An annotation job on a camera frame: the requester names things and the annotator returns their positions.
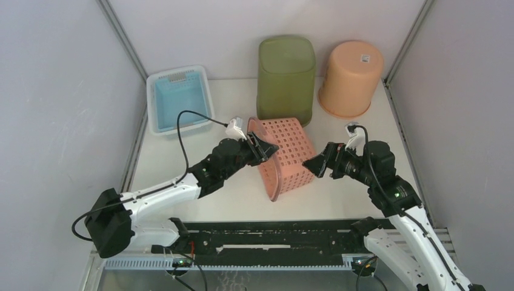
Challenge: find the white plastic basket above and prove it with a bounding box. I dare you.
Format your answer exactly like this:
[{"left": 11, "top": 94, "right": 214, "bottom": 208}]
[{"left": 146, "top": 65, "right": 215, "bottom": 136}]

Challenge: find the pink perforated basket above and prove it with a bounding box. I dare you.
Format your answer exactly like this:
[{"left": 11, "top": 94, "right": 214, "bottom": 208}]
[{"left": 247, "top": 117, "right": 315, "bottom": 202}]

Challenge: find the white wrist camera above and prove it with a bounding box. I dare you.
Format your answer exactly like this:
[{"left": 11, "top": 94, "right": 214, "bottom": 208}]
[
  {"left": 225, "top": 116, "right": 247, "bottom": 140},
  {"left": 345, "top": 121, "right": 366, "bottom": 150}
]

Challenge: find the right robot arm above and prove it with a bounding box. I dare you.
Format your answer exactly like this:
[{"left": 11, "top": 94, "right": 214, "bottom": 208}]
[{"left": 303, "top": 141, "right": 484, "bottom": 290}]

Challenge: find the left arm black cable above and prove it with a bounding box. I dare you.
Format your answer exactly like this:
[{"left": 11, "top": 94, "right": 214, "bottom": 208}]
[{"left": 71, "top": 110, "right": 228, "bottom": 243}]

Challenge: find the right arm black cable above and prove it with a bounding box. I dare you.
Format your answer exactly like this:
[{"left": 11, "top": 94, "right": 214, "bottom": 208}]
[{"left": 347, "top": 124, "right": 467, "bottom": 291}]

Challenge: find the blue perforated basket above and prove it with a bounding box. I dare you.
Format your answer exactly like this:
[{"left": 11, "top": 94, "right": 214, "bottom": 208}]
[{"left": 154, "top": 71, "right": 211, "bottom": 132}]

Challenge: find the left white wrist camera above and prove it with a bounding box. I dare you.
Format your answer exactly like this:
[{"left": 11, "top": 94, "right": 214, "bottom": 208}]
[{"left": 225, "top": 116, "right": 247, "bottom": 140}]

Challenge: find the green plastic waste bin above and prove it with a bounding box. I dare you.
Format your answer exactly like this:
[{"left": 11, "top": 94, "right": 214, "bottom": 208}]
[{"left": 256, "top": 35, "right": 316, "bottom": 127}]

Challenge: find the orange plastic bucket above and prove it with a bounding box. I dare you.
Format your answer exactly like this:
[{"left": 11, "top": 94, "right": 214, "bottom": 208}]
[{"left": 318, "top": 41, "right": 384, "bottom": 119}]

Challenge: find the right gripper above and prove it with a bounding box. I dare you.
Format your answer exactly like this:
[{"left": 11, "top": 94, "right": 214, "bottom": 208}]
[{"left": 302, "top": 141, "right": 375, "bottom": 186}]

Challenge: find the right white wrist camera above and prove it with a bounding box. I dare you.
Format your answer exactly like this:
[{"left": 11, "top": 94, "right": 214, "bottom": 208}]
[{"left": 345, "top": 121, "right": 366, "bottom": 150}]

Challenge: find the black mounting base rail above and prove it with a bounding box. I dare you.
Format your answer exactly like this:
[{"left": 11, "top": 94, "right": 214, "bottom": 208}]
[{"left": 150, "top": 219, "right": 391, "bottom": 267}]

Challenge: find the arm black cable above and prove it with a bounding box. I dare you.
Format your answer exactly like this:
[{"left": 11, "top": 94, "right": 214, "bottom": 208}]
[
  {"left": 71, "top": 110, "right": 228, "bottom": 243},
  {"left": 347, "top": 124, "right": 467, "bottom": 291}
]

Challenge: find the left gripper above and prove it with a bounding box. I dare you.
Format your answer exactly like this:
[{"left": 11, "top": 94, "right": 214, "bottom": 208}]
[{"left": 221, "top": 131, "right": 278, "bottom": 180}]

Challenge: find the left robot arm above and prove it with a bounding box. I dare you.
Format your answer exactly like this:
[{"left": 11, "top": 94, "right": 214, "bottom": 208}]
[{"left": 84, "top": 132, "right": 279, "bottom": 258}]

